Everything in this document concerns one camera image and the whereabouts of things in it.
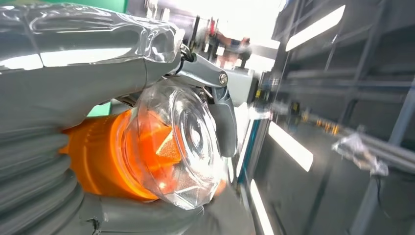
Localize crumpled clear plastic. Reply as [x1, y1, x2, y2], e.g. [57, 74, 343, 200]
[331, 133, 390, 177]

